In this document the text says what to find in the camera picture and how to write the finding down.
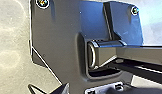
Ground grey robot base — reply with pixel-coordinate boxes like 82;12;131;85
29;0;146;94

